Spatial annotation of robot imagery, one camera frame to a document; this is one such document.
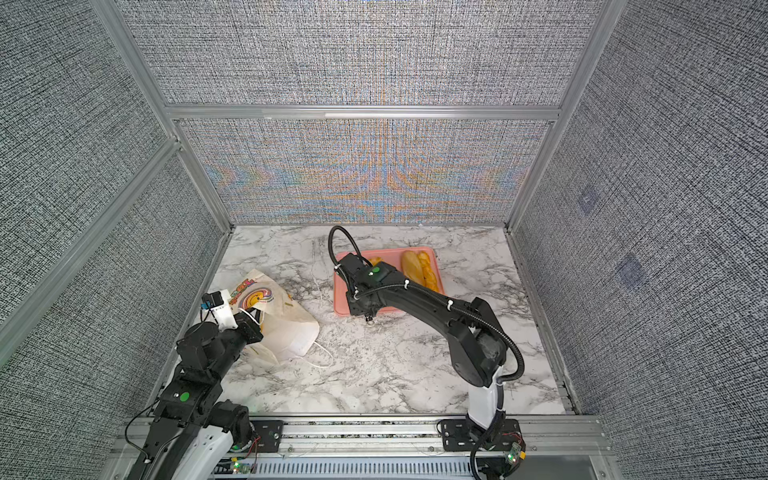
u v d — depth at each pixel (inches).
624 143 26.6
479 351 18.6
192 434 19.9
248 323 25.2
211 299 24.3
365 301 28.4
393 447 28.7
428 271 40.5
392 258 42.3
